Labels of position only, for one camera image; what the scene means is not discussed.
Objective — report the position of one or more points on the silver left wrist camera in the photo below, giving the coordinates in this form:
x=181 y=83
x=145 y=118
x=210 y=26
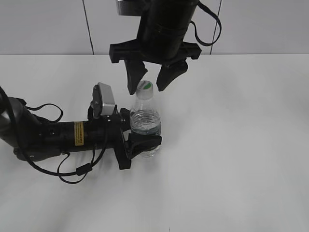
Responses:
x=102 y=103

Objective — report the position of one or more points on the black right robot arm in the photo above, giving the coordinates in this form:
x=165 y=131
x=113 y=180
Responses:
x=169 y=10

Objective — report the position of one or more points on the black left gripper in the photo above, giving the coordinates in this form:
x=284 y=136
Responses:
x=107 y=132

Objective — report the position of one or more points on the clear cestbon water bottle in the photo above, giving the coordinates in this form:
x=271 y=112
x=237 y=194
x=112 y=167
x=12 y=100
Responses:
x=144 y=116

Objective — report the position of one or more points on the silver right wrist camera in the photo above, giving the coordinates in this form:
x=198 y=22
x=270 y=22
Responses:
x=130 y=7

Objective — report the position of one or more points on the white green bottle cap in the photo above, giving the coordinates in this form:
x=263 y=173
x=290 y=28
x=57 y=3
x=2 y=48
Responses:
x=145 y=90

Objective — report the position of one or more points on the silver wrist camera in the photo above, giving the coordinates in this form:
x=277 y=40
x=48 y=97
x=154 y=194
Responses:
x=102 y=103
x=130 y=7

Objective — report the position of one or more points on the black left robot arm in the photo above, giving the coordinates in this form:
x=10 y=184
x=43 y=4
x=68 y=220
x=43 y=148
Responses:
x=36 y=138

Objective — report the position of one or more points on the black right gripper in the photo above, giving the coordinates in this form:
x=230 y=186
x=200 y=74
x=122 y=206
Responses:
x=155 y=43

